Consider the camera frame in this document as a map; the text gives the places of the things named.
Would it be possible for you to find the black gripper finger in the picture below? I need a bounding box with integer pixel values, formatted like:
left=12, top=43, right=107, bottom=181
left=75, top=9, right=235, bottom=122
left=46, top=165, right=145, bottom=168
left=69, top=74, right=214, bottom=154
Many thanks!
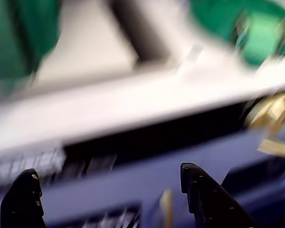
left=180, top=162, right=259, bottom=228
left=0, top=168, right=47, bottom=228

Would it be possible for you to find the blue dishwasher door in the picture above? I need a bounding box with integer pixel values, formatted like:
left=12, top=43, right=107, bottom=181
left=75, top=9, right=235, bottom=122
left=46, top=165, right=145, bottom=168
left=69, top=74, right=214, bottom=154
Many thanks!
left=0, top=152, right=188, bottom=228

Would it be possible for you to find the gold oven handle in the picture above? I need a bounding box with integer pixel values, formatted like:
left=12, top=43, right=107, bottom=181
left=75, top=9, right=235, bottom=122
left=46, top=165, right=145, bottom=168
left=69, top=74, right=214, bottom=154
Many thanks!
left=257, top=139, right=285, bottom=157

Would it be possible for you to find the blue oven door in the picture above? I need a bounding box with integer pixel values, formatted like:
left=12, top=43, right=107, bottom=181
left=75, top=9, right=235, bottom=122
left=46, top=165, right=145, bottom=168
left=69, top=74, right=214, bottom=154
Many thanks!
left=218, top=133, right=285, bottom=228

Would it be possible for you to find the green cloth left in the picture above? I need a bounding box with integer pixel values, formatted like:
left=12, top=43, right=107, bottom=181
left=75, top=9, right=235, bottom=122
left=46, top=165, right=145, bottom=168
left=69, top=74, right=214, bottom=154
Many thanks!
left=0, top=0, right=62, bottom=83

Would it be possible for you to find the gold dishwasher handle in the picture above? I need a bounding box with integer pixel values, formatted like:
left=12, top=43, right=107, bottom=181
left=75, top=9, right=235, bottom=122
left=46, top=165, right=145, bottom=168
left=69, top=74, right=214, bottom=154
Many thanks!
left=160, top=189, right=174, bottom=228

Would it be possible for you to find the grey toy sink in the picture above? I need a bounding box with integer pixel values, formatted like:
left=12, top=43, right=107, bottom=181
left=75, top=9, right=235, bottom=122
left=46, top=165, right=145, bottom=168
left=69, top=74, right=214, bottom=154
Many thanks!
left=104, top=0, right=181, bottom=67

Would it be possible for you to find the blue wooden toy kitchen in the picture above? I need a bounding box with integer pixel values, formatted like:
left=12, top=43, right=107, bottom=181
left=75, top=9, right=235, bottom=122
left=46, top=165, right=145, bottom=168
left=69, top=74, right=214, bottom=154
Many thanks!
left=0, top=0, right=285, bottom=228

